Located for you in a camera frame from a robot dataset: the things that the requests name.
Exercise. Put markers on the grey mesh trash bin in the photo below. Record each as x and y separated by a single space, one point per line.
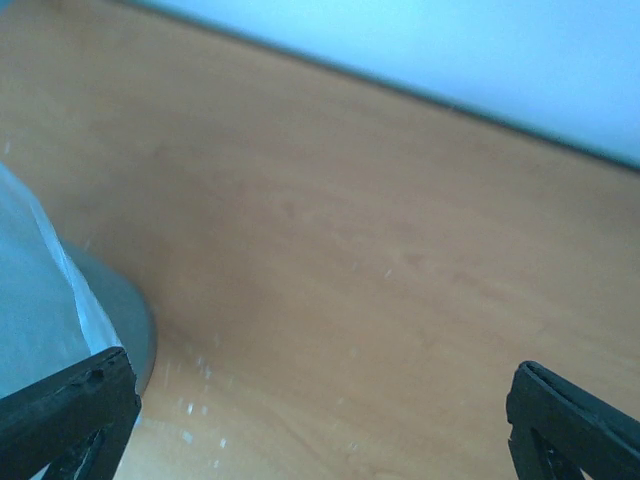
126 308

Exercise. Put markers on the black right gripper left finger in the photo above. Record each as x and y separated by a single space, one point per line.
74 424

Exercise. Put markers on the translucent blue plastic bag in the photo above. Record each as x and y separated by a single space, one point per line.
50 318

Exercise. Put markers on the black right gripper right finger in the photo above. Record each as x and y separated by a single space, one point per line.
560 431

